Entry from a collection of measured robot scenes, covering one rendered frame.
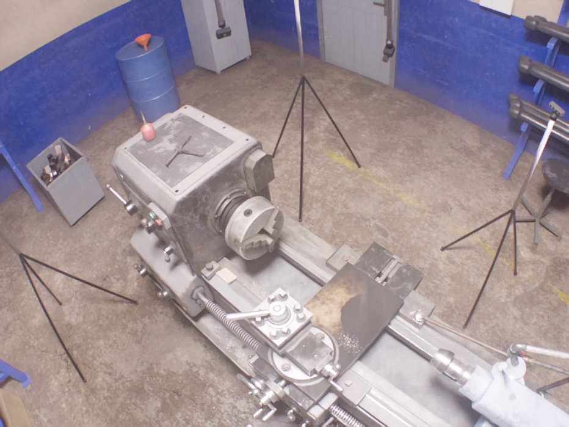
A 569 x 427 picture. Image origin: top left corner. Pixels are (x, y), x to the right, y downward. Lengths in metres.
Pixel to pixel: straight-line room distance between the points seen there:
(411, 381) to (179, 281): 1.19
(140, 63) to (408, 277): 3.38
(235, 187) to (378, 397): 1.07
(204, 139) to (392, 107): 2.88
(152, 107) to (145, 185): 2.84
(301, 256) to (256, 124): 2.39
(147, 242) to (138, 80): 2.51
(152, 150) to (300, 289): 0.94
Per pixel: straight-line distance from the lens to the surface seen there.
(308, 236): 1.95
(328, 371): 1.41
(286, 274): 1.96
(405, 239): 3.02
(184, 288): 1.93
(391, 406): 1.60
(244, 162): 1.68
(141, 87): 4.36
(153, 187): 1.65
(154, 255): 2.09
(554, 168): 3.17
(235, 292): 1.79
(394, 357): 1.78
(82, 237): 3.67
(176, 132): 1.86
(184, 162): 1.67
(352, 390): 1.55
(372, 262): 1.81
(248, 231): 1.56
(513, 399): 1.39
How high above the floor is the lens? 2.38
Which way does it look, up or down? 49 degrees down
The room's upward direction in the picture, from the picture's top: 9 degrees counter-clockwise
